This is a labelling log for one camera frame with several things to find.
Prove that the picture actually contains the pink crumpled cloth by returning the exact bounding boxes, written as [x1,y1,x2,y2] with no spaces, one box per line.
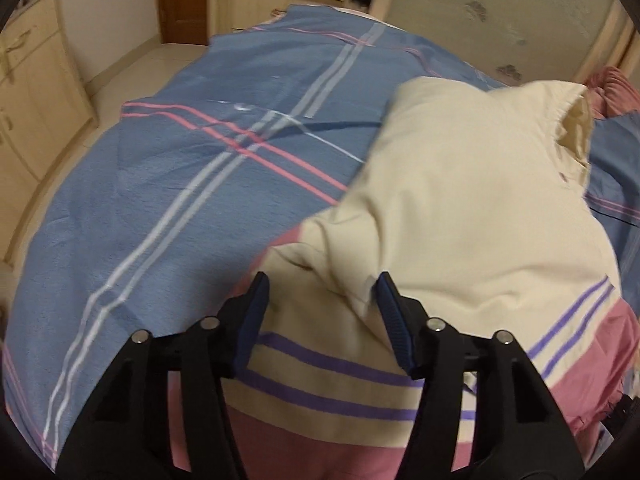
[584,66,640,121]

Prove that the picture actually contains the cream pants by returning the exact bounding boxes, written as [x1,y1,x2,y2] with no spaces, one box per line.
[255,76,623,363]

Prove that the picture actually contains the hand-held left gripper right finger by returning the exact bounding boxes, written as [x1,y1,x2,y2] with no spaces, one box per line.
[376,271,586,480]

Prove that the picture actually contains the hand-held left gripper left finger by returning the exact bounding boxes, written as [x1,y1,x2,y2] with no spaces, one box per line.
[55,271,271,480]

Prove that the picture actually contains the blue pink plaid bed sheet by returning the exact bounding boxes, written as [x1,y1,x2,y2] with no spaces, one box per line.
[0,4,640,480]

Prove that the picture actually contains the brown wooden door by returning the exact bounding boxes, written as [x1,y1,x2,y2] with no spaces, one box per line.
[156,0,210,46]

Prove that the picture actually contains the light wooden cabinet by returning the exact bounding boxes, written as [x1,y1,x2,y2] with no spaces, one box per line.
[0,0,99,267]

